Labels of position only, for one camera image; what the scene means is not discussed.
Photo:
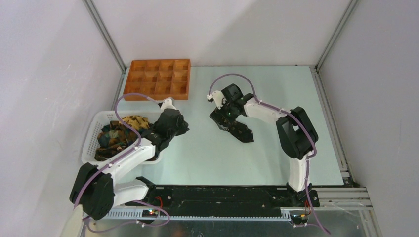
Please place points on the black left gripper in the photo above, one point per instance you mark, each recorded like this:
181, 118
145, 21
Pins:
184, 126

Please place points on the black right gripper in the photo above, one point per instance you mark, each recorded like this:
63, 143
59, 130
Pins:
227, 103

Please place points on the black gold floral tie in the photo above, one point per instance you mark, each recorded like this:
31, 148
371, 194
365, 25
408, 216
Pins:
239, 130

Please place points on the wooden compartment tray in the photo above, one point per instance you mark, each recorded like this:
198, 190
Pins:
158, 79

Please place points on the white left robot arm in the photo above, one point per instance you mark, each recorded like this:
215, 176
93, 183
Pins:
97, 187

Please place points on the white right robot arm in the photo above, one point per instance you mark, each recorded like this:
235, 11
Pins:
296, 132

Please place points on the green gold patterned tie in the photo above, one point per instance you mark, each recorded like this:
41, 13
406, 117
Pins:
115, 137

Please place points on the white plastic basket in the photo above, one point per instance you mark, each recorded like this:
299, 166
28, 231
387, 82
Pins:
102, 119

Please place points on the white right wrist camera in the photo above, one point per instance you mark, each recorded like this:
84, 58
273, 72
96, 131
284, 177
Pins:
218, 98

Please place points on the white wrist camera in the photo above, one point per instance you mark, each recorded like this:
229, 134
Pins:
167, 103
218, 98

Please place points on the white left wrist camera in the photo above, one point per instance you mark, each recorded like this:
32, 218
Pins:
167, 103

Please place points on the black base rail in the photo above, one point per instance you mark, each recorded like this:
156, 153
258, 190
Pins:
228, 201

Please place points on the aluminium frame rail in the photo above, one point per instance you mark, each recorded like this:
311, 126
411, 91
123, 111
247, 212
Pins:
330, 198

